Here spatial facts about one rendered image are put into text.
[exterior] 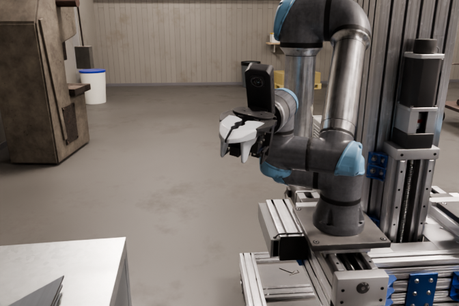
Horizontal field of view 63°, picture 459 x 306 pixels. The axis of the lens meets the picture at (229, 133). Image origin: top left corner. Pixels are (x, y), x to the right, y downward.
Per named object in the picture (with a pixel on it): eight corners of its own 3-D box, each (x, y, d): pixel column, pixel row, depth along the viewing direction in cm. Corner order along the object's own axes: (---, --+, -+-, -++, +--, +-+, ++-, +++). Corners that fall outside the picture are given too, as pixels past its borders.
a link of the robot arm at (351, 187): (360, 205, 102) (366, 158, 98) (311, 197, 106) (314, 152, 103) (363, 188, 112) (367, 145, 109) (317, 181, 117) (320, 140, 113)
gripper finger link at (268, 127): (264, 141, 57) (279, 126, 64) (266, 131, 56) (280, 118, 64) (235, 133, 58) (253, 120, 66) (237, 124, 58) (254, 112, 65)
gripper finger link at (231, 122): (221, 170, 55) (242, 151, 63) (226, 132, 53) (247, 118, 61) (202, 164, 56) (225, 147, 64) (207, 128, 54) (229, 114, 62)
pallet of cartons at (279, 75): (312, 84, 1058) (314, 59, 1038) (324, 90, 965) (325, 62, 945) (268, 85, 1048) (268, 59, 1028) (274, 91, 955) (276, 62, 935)
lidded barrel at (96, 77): (86, 100, 838) (82, 68, 819) (110, 99, 843) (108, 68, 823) (78, 104, 786) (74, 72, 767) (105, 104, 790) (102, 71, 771)
